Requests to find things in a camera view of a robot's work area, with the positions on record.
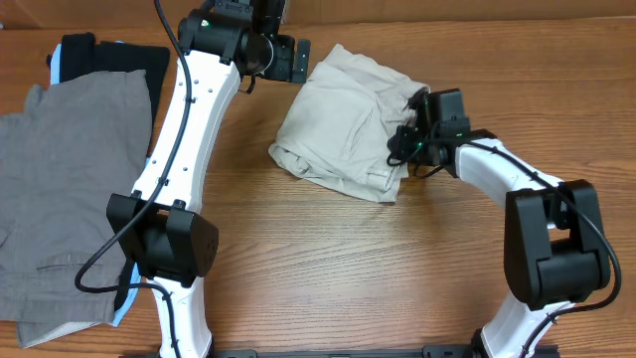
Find light blue folded garment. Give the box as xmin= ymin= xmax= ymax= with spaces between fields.
xmin=47 ymin=44 xmax=141 ymax=327

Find beige shorts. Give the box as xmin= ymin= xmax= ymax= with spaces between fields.
xmin=268 ymin=44 xmax=429 ymax=203

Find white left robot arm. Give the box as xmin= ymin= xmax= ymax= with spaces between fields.
xmin=106 ymin=6 xmax=311 ymax=357

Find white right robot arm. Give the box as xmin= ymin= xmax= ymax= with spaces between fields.
xmin=387 ymin=88 xmax=622 ymax=358

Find black folded garment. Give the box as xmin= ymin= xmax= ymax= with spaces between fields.
xmin=46 ymin=32 xmax=172 ymax=312

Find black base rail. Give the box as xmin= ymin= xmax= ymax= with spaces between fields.
xmin=212 ymin=345 xmax=469 ymax=358

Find grey folded shorts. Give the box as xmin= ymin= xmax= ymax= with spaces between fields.
xmin=1 ymin=70 xmax=152 ymax=348

